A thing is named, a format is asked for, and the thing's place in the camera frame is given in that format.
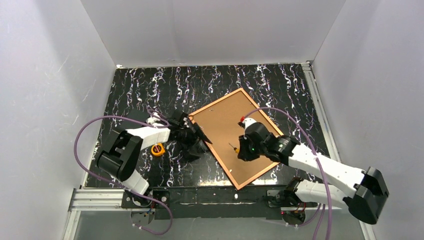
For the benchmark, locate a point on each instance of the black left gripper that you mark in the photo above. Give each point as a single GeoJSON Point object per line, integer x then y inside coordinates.
{"type": "Point", "coordinates": [190, 131]}

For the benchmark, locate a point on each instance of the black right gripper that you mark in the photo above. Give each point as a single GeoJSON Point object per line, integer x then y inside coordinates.
{"type": "Point", "coordinates": [245, 152]}

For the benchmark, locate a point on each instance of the red wooden picture frame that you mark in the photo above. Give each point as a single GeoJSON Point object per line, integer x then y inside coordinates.
{"type": "Point", "coordinates": [219, 121]}

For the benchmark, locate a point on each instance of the yellow handled screwdriver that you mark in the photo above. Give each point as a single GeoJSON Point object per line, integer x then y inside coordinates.
{"type": "Point", "coordinates": [235, 149]}

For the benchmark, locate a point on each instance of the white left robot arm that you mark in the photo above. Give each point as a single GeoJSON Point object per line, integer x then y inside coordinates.
{"type": "Point", "coordinates": [119, 155]}

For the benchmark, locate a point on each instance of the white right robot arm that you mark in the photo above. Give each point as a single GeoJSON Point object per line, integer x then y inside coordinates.
{"type": "Point", "coordinates": [362, 192]}

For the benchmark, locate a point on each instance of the yellow tape measure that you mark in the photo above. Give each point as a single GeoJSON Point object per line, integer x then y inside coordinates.
{"type": "Point", "coordinates": [157, 150]}

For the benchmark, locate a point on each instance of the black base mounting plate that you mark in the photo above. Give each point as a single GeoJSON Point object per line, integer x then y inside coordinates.
{"type": "Point", "coordinates": [252, 201]}

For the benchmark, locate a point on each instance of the black flat card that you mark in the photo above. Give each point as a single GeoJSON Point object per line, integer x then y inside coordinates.
{"type": "Point", "coordinates": [138, 115]}

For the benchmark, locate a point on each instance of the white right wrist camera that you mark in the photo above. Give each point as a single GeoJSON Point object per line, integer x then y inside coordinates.
{"type": "Point", "coordinates": [246, 122]}

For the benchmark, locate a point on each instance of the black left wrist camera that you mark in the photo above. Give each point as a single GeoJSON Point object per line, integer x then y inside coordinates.
{"type": "Point", "coordinates": [178, 120]}

